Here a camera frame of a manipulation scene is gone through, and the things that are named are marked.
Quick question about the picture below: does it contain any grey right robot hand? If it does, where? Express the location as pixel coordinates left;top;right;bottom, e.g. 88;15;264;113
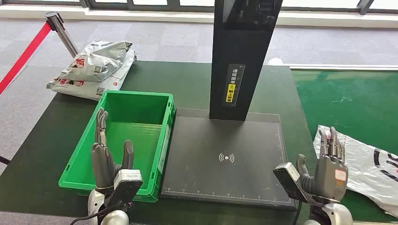
296;126;349;203

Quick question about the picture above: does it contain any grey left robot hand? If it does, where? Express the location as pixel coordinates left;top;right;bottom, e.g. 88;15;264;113
91;107;135;191

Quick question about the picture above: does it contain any grey parcel black print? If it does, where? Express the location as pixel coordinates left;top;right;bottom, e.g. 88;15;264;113
313;125;398;218

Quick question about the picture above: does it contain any flat grey parcel bag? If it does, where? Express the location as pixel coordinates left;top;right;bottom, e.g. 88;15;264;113
46;49;138;102

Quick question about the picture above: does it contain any crumpled grey parcel bag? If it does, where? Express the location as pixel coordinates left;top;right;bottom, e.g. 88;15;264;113
59;40;134;83

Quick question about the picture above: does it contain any black inbound scanner machine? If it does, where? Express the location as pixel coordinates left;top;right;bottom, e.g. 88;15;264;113
160;0;298;212

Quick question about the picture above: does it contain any red barrier belt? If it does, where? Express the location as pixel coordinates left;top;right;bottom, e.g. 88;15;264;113
0;22;52;95

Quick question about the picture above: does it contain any green plastic crate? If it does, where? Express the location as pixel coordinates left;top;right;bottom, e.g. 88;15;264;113
58;90;176;203

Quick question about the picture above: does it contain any yellow black scanner label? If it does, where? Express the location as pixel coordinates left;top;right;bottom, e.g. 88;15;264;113
222;64;245;108

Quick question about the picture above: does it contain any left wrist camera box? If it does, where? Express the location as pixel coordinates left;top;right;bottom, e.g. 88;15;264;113
107;169;144;209

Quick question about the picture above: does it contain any white conveyor side rail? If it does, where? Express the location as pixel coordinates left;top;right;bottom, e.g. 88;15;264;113
268;57;398;71

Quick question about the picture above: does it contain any silver stanchion post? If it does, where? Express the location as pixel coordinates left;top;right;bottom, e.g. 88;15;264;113
45;11;79;59

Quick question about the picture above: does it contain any dark window frame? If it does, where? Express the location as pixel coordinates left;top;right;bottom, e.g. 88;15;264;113
0;0;398;15

